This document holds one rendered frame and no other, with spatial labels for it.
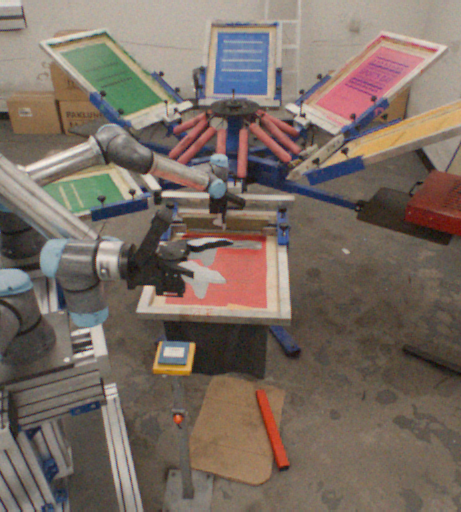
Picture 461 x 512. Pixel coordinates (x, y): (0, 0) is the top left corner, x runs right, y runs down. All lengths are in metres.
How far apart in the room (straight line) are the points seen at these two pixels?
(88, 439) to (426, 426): 1.74
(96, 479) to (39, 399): 0.94
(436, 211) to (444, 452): 1.23
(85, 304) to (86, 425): 1.57
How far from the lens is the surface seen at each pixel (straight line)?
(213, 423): 2.60
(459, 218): 2.31
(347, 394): 2.82
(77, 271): 0.89
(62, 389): 1.41
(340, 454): 2.59
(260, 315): 1.73
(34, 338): 1.29
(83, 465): 2.35
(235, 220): 2.16
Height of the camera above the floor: 2.17
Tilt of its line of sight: 36 degrees down
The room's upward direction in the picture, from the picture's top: straight up
